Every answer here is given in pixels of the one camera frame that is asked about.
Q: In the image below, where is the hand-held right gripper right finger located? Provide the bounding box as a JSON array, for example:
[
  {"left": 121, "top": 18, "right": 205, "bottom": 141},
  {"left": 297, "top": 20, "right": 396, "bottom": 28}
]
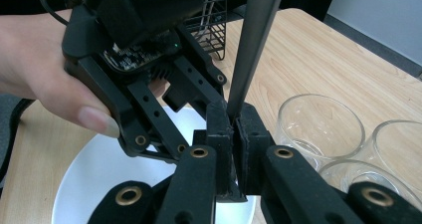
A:
[{"left": 233, "top": 103, "right": 277, "bottom": 196}]

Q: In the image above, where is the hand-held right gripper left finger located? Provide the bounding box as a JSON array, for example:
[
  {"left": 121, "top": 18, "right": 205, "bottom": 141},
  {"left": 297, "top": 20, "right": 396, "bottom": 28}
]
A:
[{"left": 205, "top": 101, "right": 237, "bottom": 199}]

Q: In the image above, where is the clear drinking glass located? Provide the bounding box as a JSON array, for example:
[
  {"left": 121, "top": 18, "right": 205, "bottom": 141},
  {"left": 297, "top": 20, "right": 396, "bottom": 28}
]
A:
[
  {"left": 361, "top": 118, "right": 422, "bottom": 192},
  {"left": 319, "top": 158, "right": 422, "bottom": 215},
  {"left": 275, "top": 94, "right": 366, "bottom": 172}
]

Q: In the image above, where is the black wire cutlery basket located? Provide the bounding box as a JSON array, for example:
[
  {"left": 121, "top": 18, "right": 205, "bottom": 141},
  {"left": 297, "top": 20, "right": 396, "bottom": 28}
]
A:
[{"left": 182, "top": 0, "right": 230, "bottom": 61}]

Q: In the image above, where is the steel fork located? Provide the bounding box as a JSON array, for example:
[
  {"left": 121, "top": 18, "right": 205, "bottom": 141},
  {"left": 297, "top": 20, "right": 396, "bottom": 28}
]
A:
[{"left": 226, "top": 0, "right": 288, "bottom": 122}]

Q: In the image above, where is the white round plate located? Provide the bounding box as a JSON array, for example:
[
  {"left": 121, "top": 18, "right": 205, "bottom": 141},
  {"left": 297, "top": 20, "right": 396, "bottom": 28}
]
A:
[{"left": 51, "top": 106, "right": 258, "bottom": 224}]

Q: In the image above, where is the white panel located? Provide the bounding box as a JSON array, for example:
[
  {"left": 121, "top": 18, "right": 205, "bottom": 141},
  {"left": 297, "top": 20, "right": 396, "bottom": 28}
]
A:
[{"left": 326, "top": 0, "right": 422, "bottom": 66}]

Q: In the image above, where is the left hand-held gripper black cable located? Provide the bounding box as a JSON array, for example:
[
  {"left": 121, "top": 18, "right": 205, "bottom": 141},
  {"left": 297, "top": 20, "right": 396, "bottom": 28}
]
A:
[{"left": 0, "top": 98, "right": 36, "bottom": 198}]

